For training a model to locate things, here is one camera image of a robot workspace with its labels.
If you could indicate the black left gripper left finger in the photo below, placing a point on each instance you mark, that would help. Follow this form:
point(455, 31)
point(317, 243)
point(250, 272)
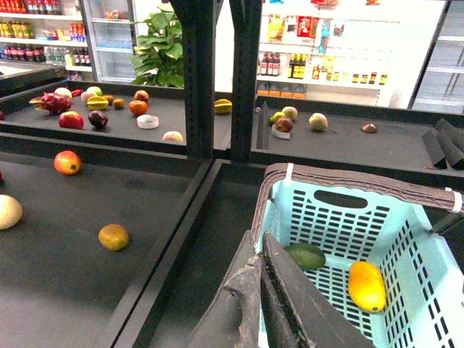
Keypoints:
point(233, 317)

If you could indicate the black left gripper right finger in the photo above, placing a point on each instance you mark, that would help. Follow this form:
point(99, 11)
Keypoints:
point(295, 312)

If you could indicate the green avocado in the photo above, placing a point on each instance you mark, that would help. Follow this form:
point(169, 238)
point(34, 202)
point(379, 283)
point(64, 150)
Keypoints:
point(306, 256)

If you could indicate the yellow mango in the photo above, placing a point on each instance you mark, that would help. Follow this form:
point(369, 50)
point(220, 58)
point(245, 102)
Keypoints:
point(366, 286)

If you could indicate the brown basket handle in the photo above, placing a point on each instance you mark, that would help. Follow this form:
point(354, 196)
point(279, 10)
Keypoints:
point(407, 192)

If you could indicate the white zip tie left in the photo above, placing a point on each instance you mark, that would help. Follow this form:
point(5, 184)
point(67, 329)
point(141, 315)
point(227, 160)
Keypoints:
point(289, 173)

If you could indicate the white zip tie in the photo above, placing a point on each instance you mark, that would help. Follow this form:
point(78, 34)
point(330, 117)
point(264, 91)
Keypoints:
point(289, 173)
point(458, 201)

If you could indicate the brown kiwi fruit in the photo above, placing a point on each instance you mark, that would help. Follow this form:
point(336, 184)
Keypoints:
point(114, 237)

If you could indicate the dark red fruit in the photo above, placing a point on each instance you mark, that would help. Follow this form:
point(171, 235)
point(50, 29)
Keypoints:
point(284, 124)

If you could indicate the white zip tie right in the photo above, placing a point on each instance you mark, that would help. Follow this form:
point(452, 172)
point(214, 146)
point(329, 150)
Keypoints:
point(458, 201)

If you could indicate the beige peach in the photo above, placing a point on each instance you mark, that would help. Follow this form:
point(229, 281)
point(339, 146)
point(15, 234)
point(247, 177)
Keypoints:
point(172, 136)

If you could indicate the beige round fruit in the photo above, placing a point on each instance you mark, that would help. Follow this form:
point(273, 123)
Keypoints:
point(318, 122)

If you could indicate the brown small fruit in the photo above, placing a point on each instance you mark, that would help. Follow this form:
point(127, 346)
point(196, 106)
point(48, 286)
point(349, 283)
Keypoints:
point(369, 128)

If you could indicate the black triangular divider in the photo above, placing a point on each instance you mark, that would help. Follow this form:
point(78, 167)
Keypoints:
point(434, 150)
point(450, 140)

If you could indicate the yellow star fruit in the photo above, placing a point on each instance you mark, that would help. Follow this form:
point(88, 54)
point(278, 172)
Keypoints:
point(97, 103)
point(223, 106)

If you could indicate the red yellow apple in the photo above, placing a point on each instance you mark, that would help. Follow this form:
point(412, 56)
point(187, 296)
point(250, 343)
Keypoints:
point(67, 163)

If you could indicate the orange persimmon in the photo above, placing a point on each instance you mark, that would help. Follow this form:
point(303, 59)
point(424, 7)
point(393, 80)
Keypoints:
point(138, 108)

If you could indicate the dark purple fruit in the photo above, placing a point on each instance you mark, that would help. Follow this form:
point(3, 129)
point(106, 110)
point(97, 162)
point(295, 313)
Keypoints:
point(98, 119)

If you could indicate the white round melon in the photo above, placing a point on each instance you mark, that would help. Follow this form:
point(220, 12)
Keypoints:
point(11, 211)

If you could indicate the red pomegranate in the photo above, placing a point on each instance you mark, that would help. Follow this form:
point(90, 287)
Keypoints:
point(71, 120)

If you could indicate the white shelf with bottles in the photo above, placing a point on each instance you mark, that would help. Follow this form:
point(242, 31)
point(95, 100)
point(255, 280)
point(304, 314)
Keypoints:
point(328, 51)

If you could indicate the green potted plant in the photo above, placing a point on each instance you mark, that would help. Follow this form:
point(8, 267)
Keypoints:
point(158, 55)

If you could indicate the pink dragon fruit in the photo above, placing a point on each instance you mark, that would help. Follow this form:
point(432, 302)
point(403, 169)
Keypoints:
point(54, 103)

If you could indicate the black metal post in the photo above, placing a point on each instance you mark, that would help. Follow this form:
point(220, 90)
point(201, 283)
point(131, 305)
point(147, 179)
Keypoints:
point(246, 16)
point(198, 20)

